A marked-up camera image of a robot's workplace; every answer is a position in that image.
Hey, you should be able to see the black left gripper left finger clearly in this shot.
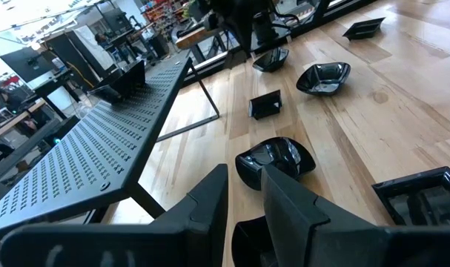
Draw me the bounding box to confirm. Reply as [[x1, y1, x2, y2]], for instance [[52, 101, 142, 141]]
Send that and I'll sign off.
[[0, 163, 229, 267]]

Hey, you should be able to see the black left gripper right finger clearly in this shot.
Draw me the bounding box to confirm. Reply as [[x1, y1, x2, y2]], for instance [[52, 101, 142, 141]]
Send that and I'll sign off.
[[260, 165, 450, 267]]

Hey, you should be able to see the black plastic bowl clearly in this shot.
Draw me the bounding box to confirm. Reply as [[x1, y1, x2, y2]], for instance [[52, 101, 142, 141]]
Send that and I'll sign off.
[[231, 216, 281, 267]]

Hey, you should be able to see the rounded square black bowl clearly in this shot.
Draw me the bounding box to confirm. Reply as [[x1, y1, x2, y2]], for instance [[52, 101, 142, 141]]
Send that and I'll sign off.
[[234, 136, 317, 192], [251, 46, 291, 73]]

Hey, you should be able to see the square black tray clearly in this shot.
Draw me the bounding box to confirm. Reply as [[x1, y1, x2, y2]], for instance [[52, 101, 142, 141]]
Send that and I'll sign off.
[[371, 165, 450, 228]]

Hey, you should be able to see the pointed-corner square black bowl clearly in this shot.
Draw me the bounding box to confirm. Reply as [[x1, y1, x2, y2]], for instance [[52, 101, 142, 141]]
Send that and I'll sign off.
[[295, 61, 352, 97]]

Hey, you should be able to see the large wavy square black bowl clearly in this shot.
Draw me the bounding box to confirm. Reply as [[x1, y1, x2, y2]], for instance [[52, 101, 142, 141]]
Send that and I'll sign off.
[[98, 60, 147, 98]]

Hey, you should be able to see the flared rectangular black tray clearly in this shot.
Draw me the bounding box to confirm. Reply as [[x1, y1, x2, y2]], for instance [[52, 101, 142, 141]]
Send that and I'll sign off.
[[342, 16, 386, 42]]

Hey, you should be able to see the black perforated metal shelf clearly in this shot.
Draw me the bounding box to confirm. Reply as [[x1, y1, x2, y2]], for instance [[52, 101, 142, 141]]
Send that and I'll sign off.
[[0, 56, 221, 242]]

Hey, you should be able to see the black computer case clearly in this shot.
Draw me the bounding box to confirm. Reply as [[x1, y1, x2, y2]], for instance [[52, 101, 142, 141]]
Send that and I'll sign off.
[[42, 115, 81, 148]]

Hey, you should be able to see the wooden table with black legs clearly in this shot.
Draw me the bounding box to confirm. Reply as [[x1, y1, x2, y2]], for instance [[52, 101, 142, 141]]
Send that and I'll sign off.
[[174, 22, 225, 64]]

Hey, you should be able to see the wooden desk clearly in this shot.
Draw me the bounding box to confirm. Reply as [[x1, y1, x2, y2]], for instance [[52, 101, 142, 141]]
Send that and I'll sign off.
[[0, 98, 47, 141]]

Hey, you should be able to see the black cabinet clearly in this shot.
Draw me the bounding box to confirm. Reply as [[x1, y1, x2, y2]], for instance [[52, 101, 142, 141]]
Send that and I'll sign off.
[[44, 25, 118, 93]]

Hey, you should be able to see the person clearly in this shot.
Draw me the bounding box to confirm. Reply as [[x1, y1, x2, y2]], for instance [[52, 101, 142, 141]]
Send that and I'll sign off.
[[0, 87, 25, 112]]

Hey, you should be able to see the yellow cable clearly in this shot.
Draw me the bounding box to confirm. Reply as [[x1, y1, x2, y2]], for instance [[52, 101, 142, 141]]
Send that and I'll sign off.
[[66, 61, 96, 90]]

